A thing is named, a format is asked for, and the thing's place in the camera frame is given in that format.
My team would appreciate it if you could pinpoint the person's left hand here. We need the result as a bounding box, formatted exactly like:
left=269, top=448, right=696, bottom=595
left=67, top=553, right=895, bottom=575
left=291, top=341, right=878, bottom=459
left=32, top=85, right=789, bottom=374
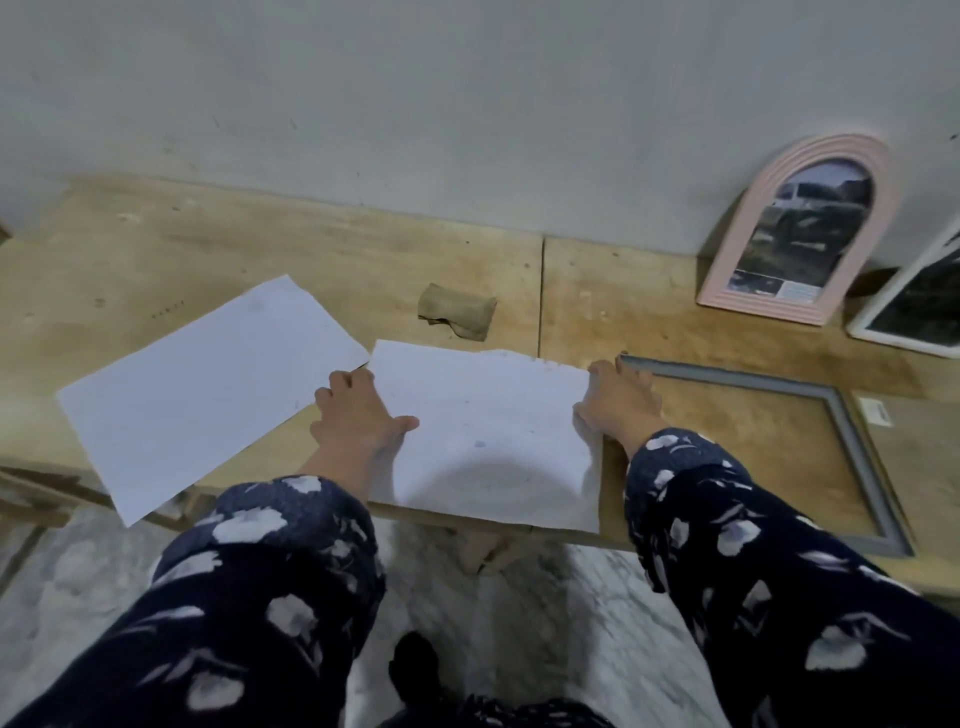
left=309, top=367, right=421, bottom=481

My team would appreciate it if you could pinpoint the person's right hand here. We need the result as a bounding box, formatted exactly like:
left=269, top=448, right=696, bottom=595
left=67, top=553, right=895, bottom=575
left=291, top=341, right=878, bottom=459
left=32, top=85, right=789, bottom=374
left=573, top=356, right=666, bottom=456

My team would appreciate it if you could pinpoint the white logo print paper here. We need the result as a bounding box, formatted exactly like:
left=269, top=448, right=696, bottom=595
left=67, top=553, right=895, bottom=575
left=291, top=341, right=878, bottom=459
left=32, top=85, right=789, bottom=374
left=367, top=339, right=606, bottom=536

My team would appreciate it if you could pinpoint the brown wiping cloth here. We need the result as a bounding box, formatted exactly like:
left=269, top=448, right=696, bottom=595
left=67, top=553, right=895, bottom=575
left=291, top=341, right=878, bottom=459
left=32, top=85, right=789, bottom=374
left=417, top=282, right=499, bottom=343

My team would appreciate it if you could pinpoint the dark logo print paper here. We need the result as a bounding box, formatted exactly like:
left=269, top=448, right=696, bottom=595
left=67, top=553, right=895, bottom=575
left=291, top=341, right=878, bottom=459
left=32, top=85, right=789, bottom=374
left=56, top=275, right=371, bottom=529

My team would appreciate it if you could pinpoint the pink arched photo frame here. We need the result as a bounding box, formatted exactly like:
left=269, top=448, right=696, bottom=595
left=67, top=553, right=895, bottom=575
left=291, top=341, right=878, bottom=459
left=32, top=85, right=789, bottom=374
left=695, top=133, right=899, bottom=328

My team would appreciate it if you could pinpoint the grey framed Intelli Nusa sign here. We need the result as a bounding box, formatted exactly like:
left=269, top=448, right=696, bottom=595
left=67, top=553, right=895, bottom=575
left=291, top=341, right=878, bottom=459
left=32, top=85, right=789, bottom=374
left=616, top=353, right=916, bottom=559

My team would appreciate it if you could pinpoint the white picture frame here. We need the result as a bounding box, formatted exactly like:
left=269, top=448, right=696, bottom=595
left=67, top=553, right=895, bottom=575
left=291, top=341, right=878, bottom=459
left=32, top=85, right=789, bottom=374
left=847, top=217, right=960, bottom=360

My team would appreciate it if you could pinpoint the brown rectangular backing board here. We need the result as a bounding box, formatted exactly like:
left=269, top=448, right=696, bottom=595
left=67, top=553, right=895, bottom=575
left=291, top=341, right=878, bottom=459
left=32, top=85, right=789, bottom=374
left=853, top=389, right=960, bottom=565

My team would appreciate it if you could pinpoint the person's right forearm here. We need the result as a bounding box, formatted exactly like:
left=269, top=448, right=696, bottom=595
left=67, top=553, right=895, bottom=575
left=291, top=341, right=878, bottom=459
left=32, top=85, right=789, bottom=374
left=618, top=425, right=960, bottom=728

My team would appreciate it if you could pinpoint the person's left forearm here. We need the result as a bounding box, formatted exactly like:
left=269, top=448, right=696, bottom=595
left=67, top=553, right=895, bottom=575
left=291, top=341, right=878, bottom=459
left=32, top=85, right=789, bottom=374
left=0, top=453, right=388, bottom=728

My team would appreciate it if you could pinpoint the person's dark clothing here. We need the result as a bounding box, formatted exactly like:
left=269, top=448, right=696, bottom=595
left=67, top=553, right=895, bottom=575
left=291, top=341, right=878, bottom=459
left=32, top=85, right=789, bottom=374
left=382, top=629, right=616, bottom=728

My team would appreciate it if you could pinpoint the wooden table leg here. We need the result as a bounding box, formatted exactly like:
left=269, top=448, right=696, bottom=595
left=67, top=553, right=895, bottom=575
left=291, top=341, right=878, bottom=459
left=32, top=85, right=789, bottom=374
left=0, top=464, right=189, bottom=535
left=449, top=528, right=541, bottom=579

